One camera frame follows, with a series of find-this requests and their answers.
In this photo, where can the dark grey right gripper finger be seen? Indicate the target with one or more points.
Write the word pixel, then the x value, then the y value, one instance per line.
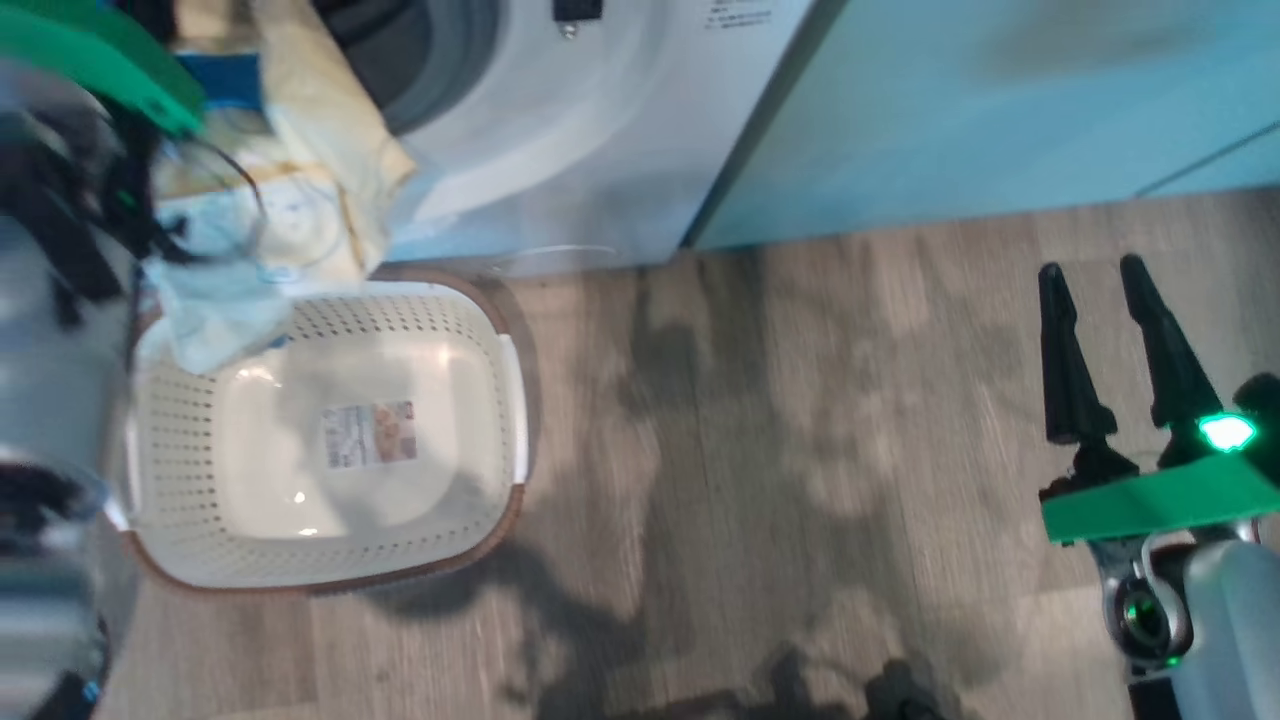
pixel 1175 380
pixel 1072 390

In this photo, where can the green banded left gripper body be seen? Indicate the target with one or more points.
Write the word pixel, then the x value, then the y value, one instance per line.
pixel 110 60

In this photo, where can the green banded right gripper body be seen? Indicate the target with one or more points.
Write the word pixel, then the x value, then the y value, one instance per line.
pixel 1160 500

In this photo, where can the yellow printed cloth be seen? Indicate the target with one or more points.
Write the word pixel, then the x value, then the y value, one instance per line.
pixel 320 120

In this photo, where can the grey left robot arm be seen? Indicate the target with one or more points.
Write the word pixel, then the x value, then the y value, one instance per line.
pixel 40 400

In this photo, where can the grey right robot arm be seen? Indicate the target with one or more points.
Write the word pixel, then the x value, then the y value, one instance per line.
pixel 1230 630

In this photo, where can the paper label in basket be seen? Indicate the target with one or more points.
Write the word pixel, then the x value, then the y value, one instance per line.
pixel 370 435

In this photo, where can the cream perforated laundry basket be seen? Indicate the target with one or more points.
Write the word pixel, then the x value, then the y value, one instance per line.
pixel 260 520

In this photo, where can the white washing machine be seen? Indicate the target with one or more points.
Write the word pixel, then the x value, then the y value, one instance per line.
pixel 600 120

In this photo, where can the plain pale green cabinet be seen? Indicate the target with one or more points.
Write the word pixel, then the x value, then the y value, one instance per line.
pixel 1000 100

